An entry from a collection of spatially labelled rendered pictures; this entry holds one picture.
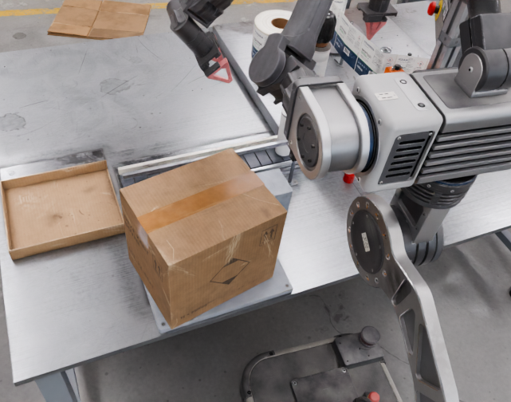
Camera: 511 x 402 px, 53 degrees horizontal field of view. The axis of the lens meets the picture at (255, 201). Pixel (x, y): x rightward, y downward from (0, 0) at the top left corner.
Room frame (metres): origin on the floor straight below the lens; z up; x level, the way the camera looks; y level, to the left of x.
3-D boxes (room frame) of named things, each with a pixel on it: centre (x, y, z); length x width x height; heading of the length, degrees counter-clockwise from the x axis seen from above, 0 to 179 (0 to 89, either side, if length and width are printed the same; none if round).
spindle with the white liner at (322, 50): (1.59, -0.14, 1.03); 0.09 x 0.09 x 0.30
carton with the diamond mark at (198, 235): (0.76, 0.11, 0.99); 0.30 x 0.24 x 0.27; 130
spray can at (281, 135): (1.22, -0.06, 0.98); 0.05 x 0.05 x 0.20
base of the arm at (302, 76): (0.74, -0.06, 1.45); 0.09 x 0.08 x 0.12; 113
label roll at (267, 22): (1.76, 0.00, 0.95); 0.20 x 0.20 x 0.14
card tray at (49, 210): (0.90, 0.53, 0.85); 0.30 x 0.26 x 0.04; 119
